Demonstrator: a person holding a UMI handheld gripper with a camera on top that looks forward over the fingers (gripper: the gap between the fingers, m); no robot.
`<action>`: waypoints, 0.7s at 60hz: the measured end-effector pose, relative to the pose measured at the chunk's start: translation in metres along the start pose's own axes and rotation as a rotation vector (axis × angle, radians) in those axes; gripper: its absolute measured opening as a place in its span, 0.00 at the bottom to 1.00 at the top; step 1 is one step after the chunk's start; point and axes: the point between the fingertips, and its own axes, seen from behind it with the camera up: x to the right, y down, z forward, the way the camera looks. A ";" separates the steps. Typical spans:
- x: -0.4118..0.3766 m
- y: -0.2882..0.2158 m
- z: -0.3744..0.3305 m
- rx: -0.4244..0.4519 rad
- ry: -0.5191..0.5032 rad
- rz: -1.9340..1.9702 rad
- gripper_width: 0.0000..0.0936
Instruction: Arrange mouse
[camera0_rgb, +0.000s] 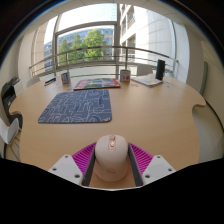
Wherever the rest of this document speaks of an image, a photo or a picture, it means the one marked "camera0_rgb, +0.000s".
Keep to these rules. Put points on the red and grey magazine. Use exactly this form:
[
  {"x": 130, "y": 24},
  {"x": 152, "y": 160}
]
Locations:
[{"x": 96, "y": 83}]

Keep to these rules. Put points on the pale pink computer mouse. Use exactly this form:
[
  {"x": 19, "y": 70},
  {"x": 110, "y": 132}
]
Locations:
[{"x": 111, "y": 160}]

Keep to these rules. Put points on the white and blue booklet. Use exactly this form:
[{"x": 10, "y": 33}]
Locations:
[{"x": 146, "y": 80}]

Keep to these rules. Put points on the tall black speaker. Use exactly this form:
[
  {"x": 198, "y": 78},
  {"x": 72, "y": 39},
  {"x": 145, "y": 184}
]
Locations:
[{"x": 160, "y": 69}]

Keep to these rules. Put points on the black printer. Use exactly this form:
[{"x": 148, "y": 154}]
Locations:
[{"x": 8, "y": 95}]

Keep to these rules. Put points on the printed mug with white rim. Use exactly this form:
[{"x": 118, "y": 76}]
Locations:
[{"x": 125, "y": 76}]

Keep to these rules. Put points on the dark blue patterned mouse pad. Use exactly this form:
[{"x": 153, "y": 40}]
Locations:
[{"x": 76, "y": 106}]

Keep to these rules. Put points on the white chair with wooden legs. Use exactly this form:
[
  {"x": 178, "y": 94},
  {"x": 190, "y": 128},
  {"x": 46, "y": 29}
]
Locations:
[{"x": 7, "y": 130}]

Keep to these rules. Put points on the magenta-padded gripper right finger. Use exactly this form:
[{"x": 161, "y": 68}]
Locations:
[{"x": 156, "y": 167}]

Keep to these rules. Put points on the printed mug with dark rim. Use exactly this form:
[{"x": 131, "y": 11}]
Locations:
[{"x": 65, "y": 79}]

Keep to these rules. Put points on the metal balcony railing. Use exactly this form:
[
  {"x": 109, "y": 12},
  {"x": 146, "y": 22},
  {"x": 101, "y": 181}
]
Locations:
[{"x": 93, "y": 47}]

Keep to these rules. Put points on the white shell chair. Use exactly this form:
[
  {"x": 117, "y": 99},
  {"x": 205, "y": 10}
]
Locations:
[
  {"x": 144, "y": 69},
  {"x": 32, "y": 81}
]

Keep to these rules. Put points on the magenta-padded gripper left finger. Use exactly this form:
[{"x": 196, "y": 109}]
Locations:
[{"x": 66, "y": 168}]

